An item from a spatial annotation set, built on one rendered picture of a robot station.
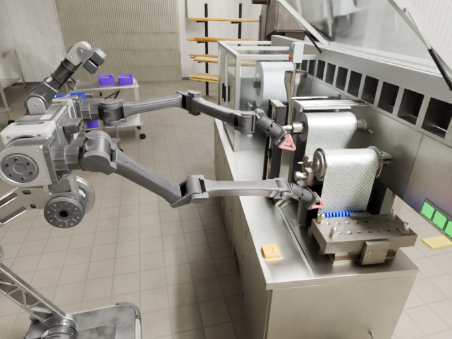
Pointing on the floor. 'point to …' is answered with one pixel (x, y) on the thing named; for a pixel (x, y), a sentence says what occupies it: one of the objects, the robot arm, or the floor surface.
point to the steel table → (19, 68)
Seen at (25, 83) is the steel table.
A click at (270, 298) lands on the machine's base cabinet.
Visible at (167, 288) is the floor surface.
